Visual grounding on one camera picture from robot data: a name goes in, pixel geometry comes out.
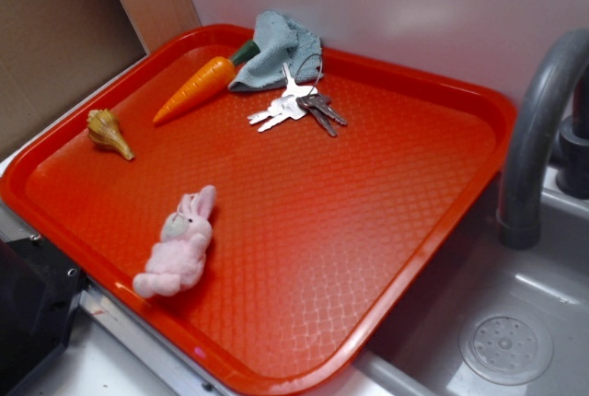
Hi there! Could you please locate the orange toy carrot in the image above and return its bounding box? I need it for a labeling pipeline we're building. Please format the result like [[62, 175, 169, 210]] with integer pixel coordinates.
[[152, 40, 260, 125]]

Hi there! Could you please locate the grey faucet spout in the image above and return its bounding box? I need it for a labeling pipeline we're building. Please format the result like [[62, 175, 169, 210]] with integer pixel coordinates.
[[497, 28, 588, 250]]

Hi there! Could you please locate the dark key pair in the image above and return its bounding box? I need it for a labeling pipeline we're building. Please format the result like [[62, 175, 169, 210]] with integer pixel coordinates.
[[295, 94, 347, 137]]

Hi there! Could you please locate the pink plush bunny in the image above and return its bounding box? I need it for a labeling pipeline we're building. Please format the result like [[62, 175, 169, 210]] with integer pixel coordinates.
[[133, 185, 216, 298]]

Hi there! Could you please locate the dark faucet handle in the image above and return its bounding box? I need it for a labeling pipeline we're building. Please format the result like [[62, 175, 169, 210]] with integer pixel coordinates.
[[556, 69, 588, 199]]

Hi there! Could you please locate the grey sink basin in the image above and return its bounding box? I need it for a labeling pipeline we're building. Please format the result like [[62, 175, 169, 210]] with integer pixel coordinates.
[[355, 185, 588, 395]]

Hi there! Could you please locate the red plastic tray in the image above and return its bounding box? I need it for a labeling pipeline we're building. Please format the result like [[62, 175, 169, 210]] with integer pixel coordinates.
[[1, 25, 515, 395]]

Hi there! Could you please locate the tan seashell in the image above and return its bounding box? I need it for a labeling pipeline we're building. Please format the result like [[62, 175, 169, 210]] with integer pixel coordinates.
[[87, 109, 134, 161]]

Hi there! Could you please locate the blue cloth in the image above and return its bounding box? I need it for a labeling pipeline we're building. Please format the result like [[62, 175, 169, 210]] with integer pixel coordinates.
[[228, 10, 323, 92]]

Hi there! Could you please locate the silver key bunch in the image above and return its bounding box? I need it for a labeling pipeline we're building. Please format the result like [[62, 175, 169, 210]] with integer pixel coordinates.
[[248, 63, 318, 133]]

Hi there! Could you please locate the sink drain strainer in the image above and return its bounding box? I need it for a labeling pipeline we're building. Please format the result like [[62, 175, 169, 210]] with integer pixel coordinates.
[[459, 306, 553, 386]]

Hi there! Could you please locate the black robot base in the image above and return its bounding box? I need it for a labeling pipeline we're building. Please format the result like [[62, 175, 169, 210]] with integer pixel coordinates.
[[1, 235, 86, 395]]

